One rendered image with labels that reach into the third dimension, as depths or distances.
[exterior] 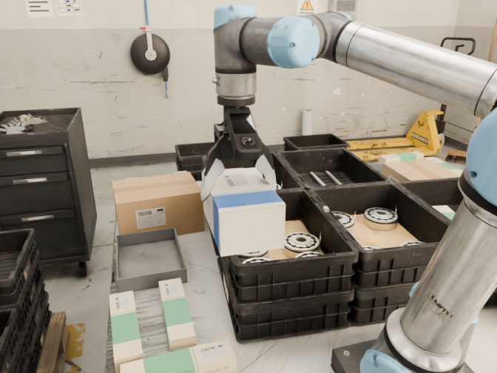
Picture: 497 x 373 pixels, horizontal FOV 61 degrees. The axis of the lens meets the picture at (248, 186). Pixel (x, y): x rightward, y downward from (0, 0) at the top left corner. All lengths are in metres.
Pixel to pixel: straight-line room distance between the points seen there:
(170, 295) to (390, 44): 0.80
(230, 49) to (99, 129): 3.74
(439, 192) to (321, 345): 0.72
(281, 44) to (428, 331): 0.47
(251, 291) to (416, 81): 0.58
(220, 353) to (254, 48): 0.64
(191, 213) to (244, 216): 0.81
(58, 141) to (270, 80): 2.71
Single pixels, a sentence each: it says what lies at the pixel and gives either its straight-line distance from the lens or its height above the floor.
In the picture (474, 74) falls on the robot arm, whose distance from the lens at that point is 0.68.
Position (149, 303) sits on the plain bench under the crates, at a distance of 1.25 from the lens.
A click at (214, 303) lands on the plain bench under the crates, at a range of 1.22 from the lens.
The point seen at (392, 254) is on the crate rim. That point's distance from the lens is 1.07.
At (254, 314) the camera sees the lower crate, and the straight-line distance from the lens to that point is 1.05.
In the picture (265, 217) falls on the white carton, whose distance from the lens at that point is 0.75.
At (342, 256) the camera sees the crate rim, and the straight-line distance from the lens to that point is 1.01.
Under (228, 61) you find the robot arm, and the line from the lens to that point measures 0.75.
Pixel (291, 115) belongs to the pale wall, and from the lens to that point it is 4.69.
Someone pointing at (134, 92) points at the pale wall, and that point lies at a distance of 4.35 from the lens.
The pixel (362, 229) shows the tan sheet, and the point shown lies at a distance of 1.35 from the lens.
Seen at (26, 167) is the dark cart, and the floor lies 0.72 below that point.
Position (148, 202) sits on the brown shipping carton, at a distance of 1.48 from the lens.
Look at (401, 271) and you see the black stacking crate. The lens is 1.13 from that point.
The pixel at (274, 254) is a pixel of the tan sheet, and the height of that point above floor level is 0.83.
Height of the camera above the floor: 1.45
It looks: 22 degrees down
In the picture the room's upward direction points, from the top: straight up
